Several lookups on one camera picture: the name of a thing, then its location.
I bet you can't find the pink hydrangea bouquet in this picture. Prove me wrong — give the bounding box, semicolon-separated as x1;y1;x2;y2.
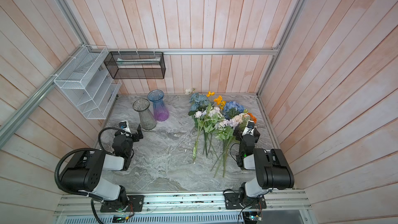
214;110;251;177

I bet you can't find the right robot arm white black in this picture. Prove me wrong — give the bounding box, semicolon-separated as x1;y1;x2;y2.
233;127;294;207

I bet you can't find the left aluminium frame bar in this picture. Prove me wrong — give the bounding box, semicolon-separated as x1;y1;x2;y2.
1;44;85;148

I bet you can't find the white flower stem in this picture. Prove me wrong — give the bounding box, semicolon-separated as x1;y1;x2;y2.
184;88;196;95

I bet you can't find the yellow orange flower stem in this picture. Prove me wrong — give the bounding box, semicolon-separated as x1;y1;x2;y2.
206;91;227;110

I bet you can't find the blue purple glass vase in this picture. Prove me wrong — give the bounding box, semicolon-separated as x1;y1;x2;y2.
147;90;170;122

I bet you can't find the pink lilac mixed bouquet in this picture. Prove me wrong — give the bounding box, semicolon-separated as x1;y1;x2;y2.
192;105;224;162

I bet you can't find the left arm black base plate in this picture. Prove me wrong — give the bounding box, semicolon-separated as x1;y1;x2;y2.
100;195;145;213

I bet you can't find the electronics board with leds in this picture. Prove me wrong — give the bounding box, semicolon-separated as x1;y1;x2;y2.
242;212;262;224

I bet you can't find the clear grey glass vase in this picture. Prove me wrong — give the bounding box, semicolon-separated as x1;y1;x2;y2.
133;99;157;130

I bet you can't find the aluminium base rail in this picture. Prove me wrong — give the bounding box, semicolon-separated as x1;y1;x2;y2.
54;189;317;224

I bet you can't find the blue hydrangea stem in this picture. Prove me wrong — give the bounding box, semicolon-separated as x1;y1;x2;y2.
222;101;245;120

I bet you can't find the black mesh wall basket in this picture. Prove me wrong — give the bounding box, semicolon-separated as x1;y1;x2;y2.
104;51;166;79

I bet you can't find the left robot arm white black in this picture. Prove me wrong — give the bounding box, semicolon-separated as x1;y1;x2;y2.
54;121;144;212

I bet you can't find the horizontal aluminium frame bar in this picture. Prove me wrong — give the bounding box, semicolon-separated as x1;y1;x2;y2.
106;48;279;56

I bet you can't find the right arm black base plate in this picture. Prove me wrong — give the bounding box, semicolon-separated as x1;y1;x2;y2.
223;191;266;209

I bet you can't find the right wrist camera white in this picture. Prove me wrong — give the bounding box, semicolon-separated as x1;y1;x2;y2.
242;120;255;136

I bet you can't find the teal blue rose bunch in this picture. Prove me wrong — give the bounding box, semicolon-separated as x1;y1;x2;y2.
188;92;210;116

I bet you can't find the white wire shelf rack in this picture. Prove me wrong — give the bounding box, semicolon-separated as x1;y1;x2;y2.
54;45;121;120

